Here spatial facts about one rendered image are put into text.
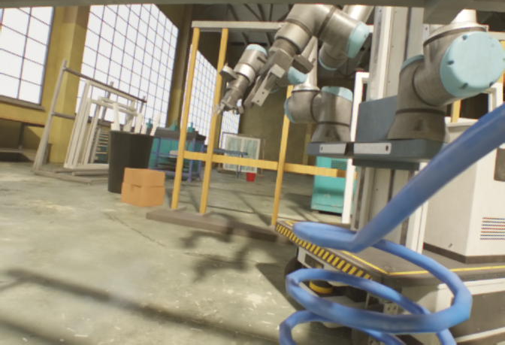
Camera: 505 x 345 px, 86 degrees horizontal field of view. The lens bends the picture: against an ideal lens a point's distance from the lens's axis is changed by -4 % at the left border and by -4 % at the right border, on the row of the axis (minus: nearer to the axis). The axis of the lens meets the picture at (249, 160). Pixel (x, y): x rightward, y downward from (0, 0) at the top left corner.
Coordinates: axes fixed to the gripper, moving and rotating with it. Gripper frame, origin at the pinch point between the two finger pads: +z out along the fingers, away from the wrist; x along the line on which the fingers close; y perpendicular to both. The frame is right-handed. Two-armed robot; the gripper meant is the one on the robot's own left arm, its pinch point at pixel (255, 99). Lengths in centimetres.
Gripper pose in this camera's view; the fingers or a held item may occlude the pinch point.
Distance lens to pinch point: 80.8
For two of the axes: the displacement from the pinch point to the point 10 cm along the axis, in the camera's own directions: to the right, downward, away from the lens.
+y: -8.4, -5.1, -2.2
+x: 1.7, 1.3, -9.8
